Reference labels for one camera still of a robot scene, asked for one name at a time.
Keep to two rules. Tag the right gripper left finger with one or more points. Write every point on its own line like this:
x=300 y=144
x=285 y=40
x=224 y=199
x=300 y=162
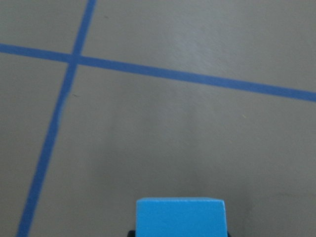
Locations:
x=131 y=233

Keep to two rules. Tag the blue block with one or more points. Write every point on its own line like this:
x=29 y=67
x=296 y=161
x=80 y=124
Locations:
x=180 y=217

